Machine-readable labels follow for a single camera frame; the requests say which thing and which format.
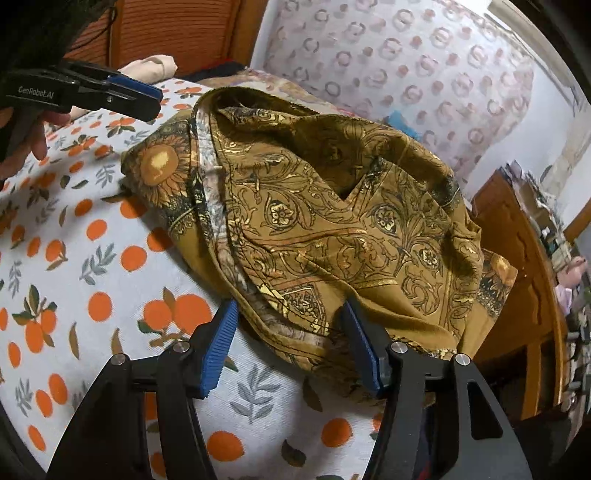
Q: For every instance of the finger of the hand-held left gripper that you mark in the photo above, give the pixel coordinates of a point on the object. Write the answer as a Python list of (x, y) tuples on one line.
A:
[(138, 87), (134, 108)]

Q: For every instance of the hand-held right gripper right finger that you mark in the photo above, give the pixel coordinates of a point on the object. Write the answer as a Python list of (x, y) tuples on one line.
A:
[(361, 344)]

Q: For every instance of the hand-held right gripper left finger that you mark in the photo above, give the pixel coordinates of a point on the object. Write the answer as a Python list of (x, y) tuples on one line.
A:
[(219, 344)]

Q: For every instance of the brown gold patterned garment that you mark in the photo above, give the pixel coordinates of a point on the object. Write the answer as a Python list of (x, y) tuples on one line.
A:
[(323, 230)]

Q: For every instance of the person's left hand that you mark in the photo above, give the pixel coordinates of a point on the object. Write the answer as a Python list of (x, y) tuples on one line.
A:
[(39, 138)]

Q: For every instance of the pale pink cloth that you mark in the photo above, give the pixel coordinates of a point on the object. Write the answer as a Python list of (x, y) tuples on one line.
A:
[(147, 68)]

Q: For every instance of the person's dark hair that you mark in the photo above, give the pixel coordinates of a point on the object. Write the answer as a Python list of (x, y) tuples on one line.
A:
[(37, 27)]

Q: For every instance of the orange-print white bedsheet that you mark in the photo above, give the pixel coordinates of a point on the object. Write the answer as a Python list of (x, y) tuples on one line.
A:
[(92, 277)]

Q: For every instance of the wooden cabinet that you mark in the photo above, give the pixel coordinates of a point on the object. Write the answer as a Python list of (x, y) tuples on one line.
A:
[(521, 286)]

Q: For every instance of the pink tissue pack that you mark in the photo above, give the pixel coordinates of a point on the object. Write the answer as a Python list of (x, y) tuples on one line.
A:
[(563, 297)]

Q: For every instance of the circle-print sheer curtain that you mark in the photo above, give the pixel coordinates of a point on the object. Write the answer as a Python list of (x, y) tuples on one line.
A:
[(392, 69)]

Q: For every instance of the beige lace curtain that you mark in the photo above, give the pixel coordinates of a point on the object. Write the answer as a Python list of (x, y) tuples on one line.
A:
[(572, 147)]

